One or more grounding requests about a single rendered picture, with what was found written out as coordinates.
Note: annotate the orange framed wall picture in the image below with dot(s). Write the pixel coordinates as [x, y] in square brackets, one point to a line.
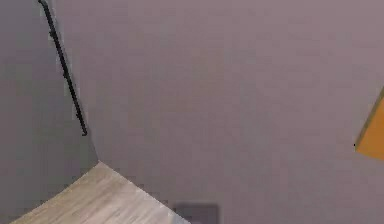
[372, 133]

